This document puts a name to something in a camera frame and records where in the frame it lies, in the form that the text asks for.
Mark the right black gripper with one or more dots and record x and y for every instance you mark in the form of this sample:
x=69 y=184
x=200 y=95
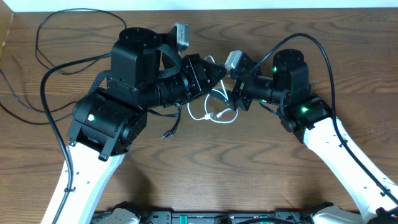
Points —
x=239 y=90

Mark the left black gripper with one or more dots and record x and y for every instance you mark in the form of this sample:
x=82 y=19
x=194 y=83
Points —
x=193 y=71

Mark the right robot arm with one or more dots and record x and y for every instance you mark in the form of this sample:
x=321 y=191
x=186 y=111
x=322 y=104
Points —
x=309 y=118

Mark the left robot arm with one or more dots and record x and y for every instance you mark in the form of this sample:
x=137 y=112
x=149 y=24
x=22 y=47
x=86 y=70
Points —
x=147 y=70

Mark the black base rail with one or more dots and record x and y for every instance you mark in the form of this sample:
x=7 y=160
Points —
x=199 y=217

